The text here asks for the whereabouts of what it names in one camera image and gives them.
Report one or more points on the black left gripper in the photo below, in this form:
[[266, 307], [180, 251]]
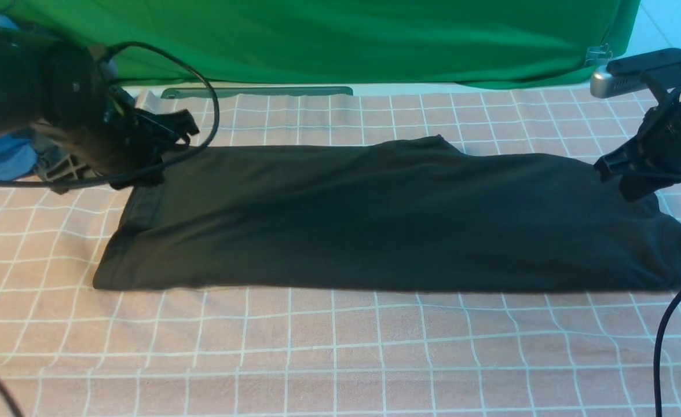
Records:
[[116, 141]]

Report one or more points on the green backdrop cloth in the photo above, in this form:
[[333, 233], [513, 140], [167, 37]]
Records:
[[496, 45]]

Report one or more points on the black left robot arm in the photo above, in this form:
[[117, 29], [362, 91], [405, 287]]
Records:
[[61, 91]]

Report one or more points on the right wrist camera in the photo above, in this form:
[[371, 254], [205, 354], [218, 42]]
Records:
[[654, 70]]

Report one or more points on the clear binder clip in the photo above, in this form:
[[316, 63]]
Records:
[[598, 55]]

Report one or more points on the dark gray long-sleeved shirt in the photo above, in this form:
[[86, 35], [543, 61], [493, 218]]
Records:
[[406, 215]]

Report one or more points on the blue crumpled garment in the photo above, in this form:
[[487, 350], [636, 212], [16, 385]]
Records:
[[2, 156]]

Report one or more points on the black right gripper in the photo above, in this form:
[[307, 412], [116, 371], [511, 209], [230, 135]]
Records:
[[649, 161]]

